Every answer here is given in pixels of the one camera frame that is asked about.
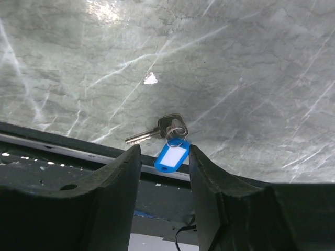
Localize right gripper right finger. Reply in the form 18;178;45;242
189;146;334;250

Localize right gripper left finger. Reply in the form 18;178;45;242
1;145;141;250

